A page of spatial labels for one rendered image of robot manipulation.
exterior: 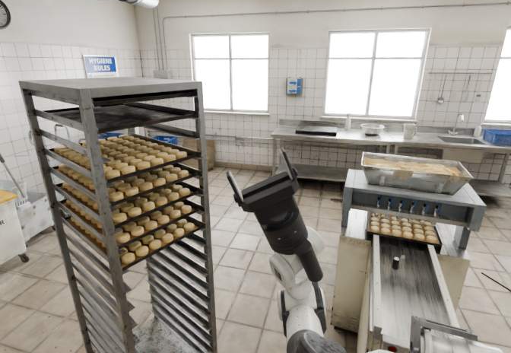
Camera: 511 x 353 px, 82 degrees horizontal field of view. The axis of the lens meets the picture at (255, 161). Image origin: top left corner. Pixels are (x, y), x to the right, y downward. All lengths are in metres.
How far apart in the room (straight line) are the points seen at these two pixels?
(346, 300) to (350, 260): 0.33
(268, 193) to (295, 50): 4.50
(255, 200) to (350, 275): 1.68
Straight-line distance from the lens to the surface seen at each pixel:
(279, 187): 0.56
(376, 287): 1.59
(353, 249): 2.07
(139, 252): 1.36
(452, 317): 1.59
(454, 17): 5.19
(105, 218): 1.17
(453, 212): 2.06
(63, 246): 1.86
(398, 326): 1.54
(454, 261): 2.12
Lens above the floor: 1.89
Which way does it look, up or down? 19 degrees down
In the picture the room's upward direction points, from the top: straight up
